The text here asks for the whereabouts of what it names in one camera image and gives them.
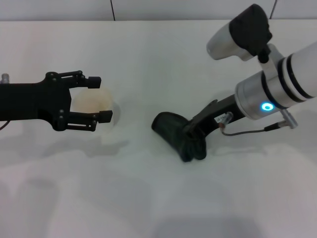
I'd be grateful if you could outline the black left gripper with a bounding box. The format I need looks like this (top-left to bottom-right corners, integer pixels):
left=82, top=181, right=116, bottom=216
left=0, top=70, right=113, bottom=132

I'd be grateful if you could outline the white paper cup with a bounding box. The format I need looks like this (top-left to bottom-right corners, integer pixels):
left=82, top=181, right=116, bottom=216
left=73, top=88, right=117, bottom=127

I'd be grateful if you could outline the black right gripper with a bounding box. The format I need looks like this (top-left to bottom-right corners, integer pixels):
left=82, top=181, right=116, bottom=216
left=184, top=94, right=242, bottom=142

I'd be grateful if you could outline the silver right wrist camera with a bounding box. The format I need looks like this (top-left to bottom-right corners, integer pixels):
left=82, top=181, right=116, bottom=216
left=207, top=3, right=273, bottom=62

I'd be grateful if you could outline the right arm cable with plug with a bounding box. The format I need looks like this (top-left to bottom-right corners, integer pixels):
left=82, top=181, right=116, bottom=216
left=219, top=111, right=299, bottom=136

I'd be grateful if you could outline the dark blue rag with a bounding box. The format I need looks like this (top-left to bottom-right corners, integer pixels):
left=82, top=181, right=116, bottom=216
left=151, top=112, right=208, bottom=162

